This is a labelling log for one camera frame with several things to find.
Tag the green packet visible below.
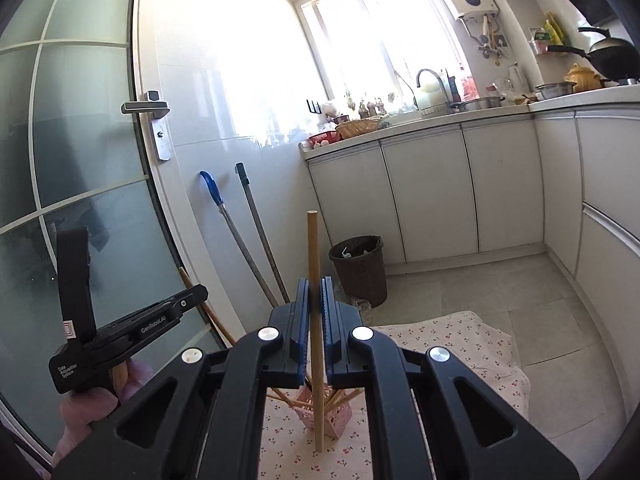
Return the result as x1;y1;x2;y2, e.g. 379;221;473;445
544;12;566;46

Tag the steel pot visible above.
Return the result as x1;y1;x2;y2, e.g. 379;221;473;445
535;82;577;101

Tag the metal door handle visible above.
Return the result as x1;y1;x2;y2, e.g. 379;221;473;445
121;91;171;116

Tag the brown trash bin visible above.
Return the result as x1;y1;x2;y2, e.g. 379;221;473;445
328;235;389;309

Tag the yellow ceramic pot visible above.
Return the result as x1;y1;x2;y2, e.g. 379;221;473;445
564;63;604;94

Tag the frosted glass door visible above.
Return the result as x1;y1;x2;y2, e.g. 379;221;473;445
0;0;236;461

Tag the kitchen faucet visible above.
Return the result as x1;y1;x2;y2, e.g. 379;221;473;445
416;68;454;111

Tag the pink utensil basket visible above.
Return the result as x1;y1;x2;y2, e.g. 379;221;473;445
295;394;353;441

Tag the person's left hand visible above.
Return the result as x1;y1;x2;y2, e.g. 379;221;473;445
52;359;152;467

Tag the grey mop pole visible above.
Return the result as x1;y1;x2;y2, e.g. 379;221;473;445
234;162;292;306

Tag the metal lock plate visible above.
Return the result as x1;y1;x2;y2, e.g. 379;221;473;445
149;117;174;163

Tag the steel pan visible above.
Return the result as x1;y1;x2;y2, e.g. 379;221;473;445
452;96;506;112

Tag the wooden chopstick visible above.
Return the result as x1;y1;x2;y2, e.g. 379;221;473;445
306;209;326;454
265;391;303;411
327;390;362;413

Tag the wooden broom handle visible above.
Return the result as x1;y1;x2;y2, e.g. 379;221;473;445
177;267;236;349

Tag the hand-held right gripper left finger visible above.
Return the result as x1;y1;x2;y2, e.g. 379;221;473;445
50;277;313;480

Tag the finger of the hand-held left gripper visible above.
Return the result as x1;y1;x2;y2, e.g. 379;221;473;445
163;283;210;318

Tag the wicker basket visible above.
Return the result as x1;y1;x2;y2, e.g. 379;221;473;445
336;117;384;140

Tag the white kitchen cabinet row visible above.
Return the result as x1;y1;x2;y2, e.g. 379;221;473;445
299;110;547;267

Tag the kitchen window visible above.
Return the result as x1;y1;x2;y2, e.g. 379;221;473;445
294;0;467;113

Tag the white drawer cabinet row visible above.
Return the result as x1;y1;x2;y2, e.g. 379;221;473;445
529;84;640;413

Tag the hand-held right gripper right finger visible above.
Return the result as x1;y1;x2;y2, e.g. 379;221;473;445
321;276;592;480

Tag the black wok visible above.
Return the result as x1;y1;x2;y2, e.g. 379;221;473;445
546;25;640;81

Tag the blue handled mop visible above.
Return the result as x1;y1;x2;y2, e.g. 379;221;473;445
199;170;282;309

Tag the cherry print tablecloth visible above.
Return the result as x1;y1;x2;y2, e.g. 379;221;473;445
257;310;531;480

